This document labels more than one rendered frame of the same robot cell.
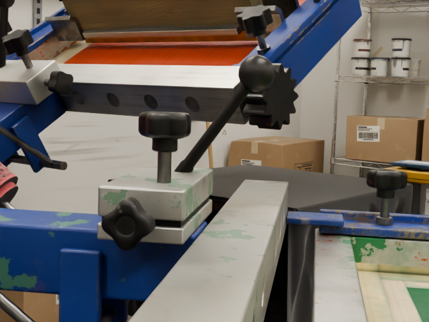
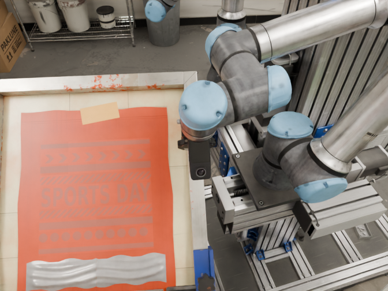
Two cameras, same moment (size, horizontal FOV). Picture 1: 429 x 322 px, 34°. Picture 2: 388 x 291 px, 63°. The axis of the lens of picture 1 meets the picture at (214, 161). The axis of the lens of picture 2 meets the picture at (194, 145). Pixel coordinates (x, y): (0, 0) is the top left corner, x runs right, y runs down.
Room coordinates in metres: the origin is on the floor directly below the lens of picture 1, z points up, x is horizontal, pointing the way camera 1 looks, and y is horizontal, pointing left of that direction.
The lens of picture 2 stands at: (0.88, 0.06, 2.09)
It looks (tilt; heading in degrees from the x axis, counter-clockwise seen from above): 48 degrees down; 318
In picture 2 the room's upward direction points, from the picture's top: straight up
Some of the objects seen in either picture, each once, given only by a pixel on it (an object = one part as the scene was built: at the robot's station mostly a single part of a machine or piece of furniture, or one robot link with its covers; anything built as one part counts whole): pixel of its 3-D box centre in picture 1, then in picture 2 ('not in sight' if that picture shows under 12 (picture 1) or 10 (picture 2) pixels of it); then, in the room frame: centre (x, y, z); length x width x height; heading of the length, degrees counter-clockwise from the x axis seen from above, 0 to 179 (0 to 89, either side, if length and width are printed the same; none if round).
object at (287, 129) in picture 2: not in sight; (288, 138); (1.16, -0.55, 1.42); 0.13 x 0.12 x 0.14; 155
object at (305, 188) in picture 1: (265, 183); not in sight; (1.47, -0.11, 0.95); 0.48 x 0.44 x 0.01; 142
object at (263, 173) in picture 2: not in sight; (279, 161); (1.16, -0.56, 1.31); 0.15 x 0.15 x 0.10
